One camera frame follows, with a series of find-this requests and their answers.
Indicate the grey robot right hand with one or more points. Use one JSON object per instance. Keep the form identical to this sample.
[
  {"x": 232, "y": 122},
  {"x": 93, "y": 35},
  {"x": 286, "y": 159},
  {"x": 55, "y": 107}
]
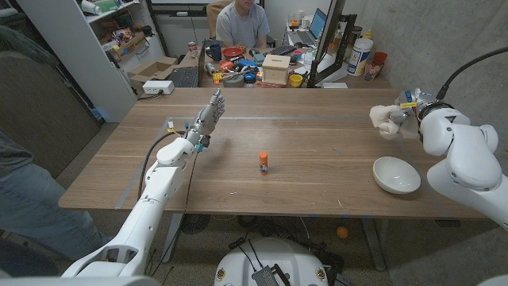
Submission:
[{"x": 414, "y": 101}]

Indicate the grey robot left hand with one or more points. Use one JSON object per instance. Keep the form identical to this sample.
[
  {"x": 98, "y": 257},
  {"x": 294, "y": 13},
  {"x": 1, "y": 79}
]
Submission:
[{"x": 206, "y": 119}]

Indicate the beige cloth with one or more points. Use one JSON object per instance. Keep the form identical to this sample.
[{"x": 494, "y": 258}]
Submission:
[{"x": 381, "y": 115}]

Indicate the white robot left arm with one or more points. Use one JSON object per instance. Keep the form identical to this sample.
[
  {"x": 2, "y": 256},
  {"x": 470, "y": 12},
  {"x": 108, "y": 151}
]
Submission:
[{"x": 151, "y": 210}]

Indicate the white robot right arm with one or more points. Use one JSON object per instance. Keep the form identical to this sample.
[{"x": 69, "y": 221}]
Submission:
[{"x": 468, "y": 159}]

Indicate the red bowl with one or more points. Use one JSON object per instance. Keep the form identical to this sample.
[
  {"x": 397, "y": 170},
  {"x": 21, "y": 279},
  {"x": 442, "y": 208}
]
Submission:
[{"x": 232, "y": 52}]

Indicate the orange glue stick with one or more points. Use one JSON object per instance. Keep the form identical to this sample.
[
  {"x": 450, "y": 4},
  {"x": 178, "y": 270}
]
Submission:
[{"x": 263, "y": 163}]

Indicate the white bowl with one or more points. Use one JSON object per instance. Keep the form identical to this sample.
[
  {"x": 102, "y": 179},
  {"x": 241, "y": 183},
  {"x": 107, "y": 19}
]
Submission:
[{"x": 397, "y": 175}]

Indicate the grey tape roll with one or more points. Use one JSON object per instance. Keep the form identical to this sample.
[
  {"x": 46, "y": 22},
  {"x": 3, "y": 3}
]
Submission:
[{"x": 233, "y": 81}]

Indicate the large black keyboard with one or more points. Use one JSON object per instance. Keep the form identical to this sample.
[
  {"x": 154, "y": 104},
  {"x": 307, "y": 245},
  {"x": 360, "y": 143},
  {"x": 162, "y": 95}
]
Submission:
[{"x": 184, "y": 77}]

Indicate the clear glass with items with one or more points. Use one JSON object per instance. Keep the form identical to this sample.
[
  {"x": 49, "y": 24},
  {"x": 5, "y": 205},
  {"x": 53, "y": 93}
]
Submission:
[{"x": 372, "y": 70}]

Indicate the red cup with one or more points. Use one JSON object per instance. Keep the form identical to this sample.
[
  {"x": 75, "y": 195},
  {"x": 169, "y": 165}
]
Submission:
[{"x": 380, "y": 57}]

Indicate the white power box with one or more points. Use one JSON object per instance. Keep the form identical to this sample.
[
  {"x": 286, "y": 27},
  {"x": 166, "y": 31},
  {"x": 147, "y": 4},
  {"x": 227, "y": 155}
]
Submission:
[{"x": 158, "y": 87}]

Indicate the dark blue mug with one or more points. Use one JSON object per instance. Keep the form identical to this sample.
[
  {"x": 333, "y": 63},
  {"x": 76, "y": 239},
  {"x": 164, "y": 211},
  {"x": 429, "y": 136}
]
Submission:
[{"x": 215, "y": 52}]

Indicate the white canister blue label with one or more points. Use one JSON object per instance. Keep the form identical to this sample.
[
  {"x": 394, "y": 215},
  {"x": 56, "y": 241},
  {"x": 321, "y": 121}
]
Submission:
[{"x": 359, "y": 57}]

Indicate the soda can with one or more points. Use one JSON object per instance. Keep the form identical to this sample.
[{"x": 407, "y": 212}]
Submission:
[{"x": 193, "y": 49}]

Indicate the open cardboard box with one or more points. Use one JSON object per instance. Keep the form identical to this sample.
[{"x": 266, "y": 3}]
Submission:
[{"x": 152, "y": 71}]

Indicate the teal container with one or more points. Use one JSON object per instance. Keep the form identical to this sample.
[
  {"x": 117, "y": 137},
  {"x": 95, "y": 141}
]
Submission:
[{"x": 259, "y": 59}]

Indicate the yellow cap bottle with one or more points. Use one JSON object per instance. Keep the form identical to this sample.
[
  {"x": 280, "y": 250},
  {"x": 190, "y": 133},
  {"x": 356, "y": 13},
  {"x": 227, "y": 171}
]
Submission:
[{"x": 368, "y": 34}]

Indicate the light wooden box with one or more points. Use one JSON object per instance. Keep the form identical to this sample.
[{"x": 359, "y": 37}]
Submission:
[{"x": 275, "y": 69}]

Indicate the yellow cup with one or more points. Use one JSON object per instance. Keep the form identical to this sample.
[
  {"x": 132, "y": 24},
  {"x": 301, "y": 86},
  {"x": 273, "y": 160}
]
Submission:
[{"x": 295, "y": 80}]

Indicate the seated person grey shirt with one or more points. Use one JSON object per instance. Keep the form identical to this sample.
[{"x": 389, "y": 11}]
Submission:
[{"x": 242, "y": 28}]

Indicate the small black keyboard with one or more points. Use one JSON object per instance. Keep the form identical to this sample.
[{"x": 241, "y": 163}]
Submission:
[{"x": 282, "y": 50}]

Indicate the tan chair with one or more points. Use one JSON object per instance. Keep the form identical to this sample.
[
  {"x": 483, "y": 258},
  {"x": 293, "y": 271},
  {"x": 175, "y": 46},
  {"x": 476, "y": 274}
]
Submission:
[{"x": 214, "y": 16}]

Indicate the white shelf unit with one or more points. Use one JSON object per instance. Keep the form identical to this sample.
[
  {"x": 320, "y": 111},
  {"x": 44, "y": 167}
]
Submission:
[{"x": 103, "y": 99}]

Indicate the cardboard box with clutter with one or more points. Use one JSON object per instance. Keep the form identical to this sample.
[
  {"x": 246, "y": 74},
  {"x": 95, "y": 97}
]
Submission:
[{"x": 129, "y": 47}]

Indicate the black computer monitor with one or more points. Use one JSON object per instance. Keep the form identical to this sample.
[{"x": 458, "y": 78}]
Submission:
[{"x": 323, "y": 43}]

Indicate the grey table leg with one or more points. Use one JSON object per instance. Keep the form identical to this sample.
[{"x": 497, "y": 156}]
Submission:
[
  {"x": 373, "y": 242},
  {"x": 171, "y": 238}
]

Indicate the open laptop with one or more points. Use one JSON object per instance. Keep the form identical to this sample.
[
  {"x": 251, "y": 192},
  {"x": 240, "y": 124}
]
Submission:
[{"x": 311, "y": 32}]

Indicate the orange ball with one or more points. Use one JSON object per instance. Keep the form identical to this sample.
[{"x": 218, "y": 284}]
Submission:
[{"x": 342, "y": 232}]

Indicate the white robot torso base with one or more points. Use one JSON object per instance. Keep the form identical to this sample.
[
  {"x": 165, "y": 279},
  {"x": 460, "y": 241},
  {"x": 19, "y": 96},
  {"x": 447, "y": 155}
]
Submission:
[{"x": 274, "y": 254}]

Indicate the grey finned electronics box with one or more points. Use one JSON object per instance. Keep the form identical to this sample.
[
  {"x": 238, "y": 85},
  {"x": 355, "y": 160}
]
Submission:
[{"x": 264, "y": 277}]

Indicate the standing person in jeans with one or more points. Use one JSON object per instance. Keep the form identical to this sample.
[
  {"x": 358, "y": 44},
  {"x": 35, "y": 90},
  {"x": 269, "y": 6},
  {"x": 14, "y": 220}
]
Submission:
[{"x": 35, "y": 206}]

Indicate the black monitor stand frame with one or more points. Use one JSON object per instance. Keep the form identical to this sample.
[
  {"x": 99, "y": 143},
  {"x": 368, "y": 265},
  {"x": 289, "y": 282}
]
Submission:
[{"x": 349, "y": 35}]

